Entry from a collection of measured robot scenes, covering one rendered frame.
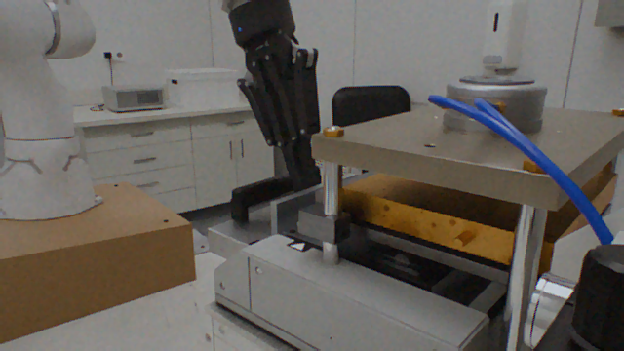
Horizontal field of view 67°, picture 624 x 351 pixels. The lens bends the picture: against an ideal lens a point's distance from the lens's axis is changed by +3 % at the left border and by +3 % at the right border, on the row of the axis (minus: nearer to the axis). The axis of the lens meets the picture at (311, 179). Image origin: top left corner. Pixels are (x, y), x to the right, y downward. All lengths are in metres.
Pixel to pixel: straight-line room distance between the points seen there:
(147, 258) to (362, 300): 0.56
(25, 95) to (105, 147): 1.92
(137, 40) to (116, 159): 0.93
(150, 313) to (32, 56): 0.46
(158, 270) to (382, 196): 0.56
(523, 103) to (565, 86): 1.66
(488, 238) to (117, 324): 0.62
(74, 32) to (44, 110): 0.16
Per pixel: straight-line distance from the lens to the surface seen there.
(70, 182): 0.97
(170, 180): 2.99
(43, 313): 0.85
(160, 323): 0.80
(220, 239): 0.54
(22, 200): 0.97
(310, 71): 0.54
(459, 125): 0.41
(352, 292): 0.36
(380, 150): 0.33
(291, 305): 0.40
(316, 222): 0.38
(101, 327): 0.83
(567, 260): 0.28
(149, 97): 2.97
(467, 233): 0.35
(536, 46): 2.11
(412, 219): 0.37
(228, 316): 0.47
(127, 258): 0.84
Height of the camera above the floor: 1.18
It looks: 17 degrees down
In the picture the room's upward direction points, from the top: straight up
